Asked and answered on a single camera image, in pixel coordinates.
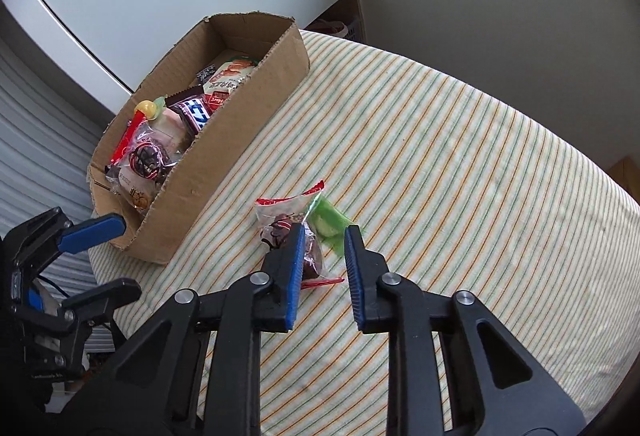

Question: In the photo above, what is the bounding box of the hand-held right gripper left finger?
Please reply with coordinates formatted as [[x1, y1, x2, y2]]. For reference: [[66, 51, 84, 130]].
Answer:
[[60, 222, 307, 436]]

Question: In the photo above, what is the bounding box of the wooden furniture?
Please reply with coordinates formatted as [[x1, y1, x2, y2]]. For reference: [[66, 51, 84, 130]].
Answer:
[[607, 156, 640, 203]]

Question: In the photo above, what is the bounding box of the large green red snack pouch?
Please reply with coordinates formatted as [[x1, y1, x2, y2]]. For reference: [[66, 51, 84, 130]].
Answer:
[[202, 56, 261, 117]]

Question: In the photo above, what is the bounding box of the sandwich bread packet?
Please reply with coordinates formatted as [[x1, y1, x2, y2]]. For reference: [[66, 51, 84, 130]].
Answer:
[[106, 109, 198, 214]]

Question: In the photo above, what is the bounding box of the green candy packet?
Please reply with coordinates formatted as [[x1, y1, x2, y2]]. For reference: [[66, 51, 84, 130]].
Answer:
[[305, 196, 358, 257]]

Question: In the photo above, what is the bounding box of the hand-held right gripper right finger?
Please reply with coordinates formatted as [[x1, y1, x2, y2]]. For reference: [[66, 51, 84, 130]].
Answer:
[[344, 225, 588, 436]]

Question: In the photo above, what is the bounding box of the clear chocolate cake packet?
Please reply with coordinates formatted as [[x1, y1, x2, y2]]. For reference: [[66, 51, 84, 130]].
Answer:
[[125, 129, 177, 182], [255, 180, 346, 289]]

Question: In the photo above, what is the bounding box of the red snack stick packet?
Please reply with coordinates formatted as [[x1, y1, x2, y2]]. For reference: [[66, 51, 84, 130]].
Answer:
[[107, 111, 146, 167]]

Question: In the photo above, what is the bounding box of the brown chocolate bar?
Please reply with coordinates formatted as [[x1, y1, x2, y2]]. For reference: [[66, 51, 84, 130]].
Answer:
[[167, 86, 213, 134]]

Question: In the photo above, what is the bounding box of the yellow candy packet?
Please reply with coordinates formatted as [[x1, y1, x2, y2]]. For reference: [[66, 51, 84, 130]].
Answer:
[[134, 97, 168, 122]]

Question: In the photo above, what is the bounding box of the white ribbed panel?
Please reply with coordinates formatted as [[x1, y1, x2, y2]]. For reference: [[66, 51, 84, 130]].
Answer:
[[0, 36, 121, 367]]

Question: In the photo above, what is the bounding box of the cardboard box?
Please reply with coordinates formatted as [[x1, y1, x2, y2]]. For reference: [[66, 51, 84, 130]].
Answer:
[[86, 11, 310, 265]]

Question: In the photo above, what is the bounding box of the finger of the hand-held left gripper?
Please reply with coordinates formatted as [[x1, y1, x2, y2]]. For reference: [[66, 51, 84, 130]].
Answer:
[[9, 207, 127, 268], [60, 279, 143, 348]]

